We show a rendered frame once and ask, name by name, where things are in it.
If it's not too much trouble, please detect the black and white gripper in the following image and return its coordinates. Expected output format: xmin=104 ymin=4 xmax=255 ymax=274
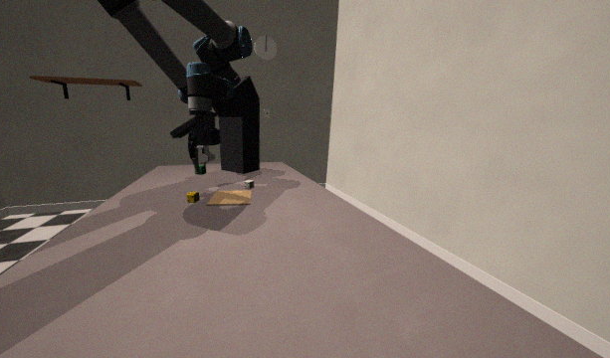
xmin=188 ymin=110 xmax=220 ymax=175

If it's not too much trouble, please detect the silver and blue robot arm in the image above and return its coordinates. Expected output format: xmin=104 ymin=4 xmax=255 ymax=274
xmin=98 ymin=0 xmax=253 ymax=111

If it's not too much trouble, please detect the tan flat mat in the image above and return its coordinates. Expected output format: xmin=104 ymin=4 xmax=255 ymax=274
xmin=207 ymin=190 xmax=252 ymax=206

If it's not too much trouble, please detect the yellow die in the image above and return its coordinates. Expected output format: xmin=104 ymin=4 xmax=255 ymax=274
xmin=186 ymin=192 xmax=200 ymax=203

